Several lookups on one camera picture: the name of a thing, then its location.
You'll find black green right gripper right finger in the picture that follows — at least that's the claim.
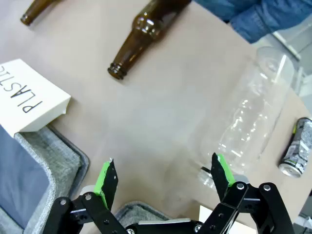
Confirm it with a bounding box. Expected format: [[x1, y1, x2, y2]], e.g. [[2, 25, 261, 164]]
[[197, 153, 294, 234]]

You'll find folded white PLASTIC tent card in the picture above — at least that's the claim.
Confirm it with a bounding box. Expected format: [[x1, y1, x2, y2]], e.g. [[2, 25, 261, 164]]
[[0, 58, 72, 136]]

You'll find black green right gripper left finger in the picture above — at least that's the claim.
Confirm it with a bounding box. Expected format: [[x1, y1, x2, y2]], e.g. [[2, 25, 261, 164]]
[[45, 157, 128, 234]]

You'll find grey fabric plastic basket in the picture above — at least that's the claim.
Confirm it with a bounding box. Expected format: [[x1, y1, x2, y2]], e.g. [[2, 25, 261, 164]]
[[0, 124, 90, 234]]

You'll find large clear plastic bottle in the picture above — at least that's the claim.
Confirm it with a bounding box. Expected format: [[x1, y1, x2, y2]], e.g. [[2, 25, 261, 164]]
[[197, 46, 297, 191]]

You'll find black Pepsi can green end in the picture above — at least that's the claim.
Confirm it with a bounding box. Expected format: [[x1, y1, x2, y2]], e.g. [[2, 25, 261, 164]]
[[278, 117, 312, 178]]

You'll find small white round object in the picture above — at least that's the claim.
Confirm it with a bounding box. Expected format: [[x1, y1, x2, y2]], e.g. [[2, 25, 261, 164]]
[[80, 184, 97, 195]]

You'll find grey fabric can basket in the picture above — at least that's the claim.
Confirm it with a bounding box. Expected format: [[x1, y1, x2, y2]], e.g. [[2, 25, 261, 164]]
[[114, 201, 186, 221]]

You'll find brown glass beer bottle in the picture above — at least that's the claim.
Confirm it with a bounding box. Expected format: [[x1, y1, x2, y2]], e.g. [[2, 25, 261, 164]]
[[20, 0, 61, 26], [107, 0, 192, 80]]

